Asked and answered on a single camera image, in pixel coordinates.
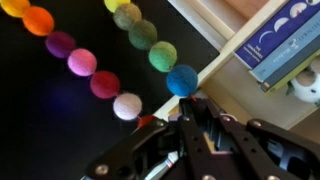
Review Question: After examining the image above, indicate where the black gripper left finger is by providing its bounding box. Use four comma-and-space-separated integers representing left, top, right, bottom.
85, 98, 214, 180

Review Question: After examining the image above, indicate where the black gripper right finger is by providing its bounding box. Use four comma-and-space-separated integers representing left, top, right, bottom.
196, 97, 320, 180

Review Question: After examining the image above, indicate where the colourful felt bead string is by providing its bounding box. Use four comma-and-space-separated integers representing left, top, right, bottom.
0, 0, 199, 129

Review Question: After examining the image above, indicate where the black computer monitor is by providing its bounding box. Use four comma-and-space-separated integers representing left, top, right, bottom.
0, 0, 221, 180

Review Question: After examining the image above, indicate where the white plush toy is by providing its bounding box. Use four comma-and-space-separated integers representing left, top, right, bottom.
286, 61, 320, 107

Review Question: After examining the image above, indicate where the wooden shelf unit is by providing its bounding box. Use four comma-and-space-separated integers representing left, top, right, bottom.
168, 0, 320, 142

